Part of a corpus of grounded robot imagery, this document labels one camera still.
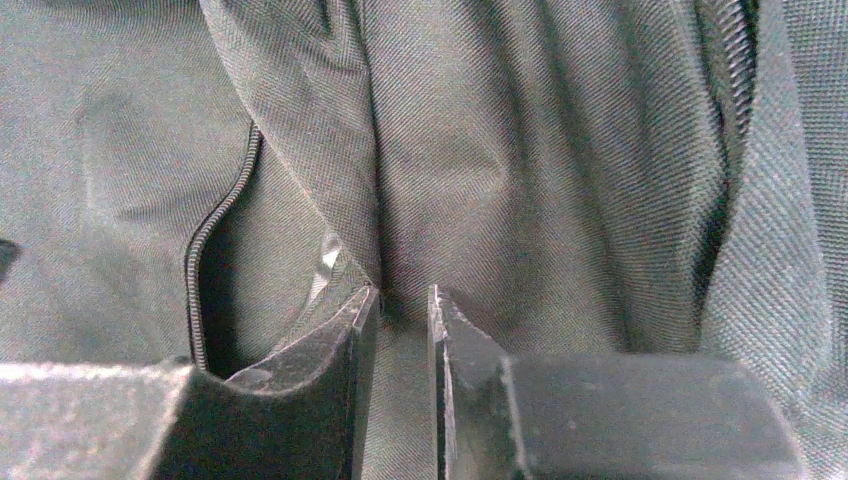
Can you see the black student backpack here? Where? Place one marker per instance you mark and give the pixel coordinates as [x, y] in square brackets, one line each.
[186, 178]

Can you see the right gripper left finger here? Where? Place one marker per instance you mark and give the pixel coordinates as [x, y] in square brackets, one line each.
[301, 413]

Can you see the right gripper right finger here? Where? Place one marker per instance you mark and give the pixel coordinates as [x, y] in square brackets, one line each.
[607, 416]

